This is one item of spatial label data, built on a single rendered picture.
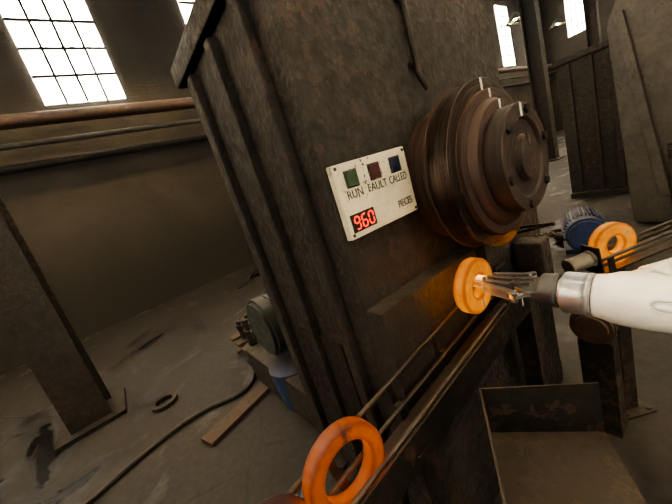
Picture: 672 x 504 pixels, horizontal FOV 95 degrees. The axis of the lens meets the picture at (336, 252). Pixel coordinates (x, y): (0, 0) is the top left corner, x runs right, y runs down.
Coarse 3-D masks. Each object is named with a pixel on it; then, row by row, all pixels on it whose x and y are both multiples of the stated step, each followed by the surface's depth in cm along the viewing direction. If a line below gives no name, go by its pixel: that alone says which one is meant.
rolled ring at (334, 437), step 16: (352, 416) 63; (336, 432) 58; (352, 432) 59; (368, 432) 62; (320, 448) 56; (336, 448) 57; (368, 448) 63; (320, 464) 55; (368, 464) 64; (304, 480) 56; (320, 480) 55; (304, 496) 56; (320, 496) 55; (336, 496) 60; (352, 496) 61
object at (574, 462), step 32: (576, 384) 58; (512, 416) 63; (544, 416) 61; (576, 416) 60; (512, 448) 61; (544, 448) 60; (576, 448) 58; (608, 448) 56; (512, 480) 56; (544, 480) 55; (576, 480) 53; (608, 480) 52
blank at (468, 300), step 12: (468, 264) 81; (480, 264) 83; (456, 276) 81; (468, 276) 79; (456, 288) 80; (468, 288) 80; (480, 288) 86; (456, 300) 81; (468, 300) 80; (480, 300) 84; (468, 312) 83; (480, 312) 84
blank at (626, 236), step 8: (608, 224) 108; (616, 224) 107; (624, 224) 107; (600, 232) 107; (608, 232) 107; (616, 232) 107; (624, 232) 107; (632, 232) 108; (592, 240) 109; (600, 240) 108; (608, 240) 108; (624, 240) 108; (632, 240) 108; (600, 248) 108; (616, 248) 111; (624, 248) 109; (616, 256) 109
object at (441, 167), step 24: (456, 96) 76; (432, 120) 81; (456, 120) 76; (432, 144) 78; (432, 168) 79; (432, 192) 81; (456, 192) 76; (456, 216) 80; (480, 240) 83; (504, 240) 91
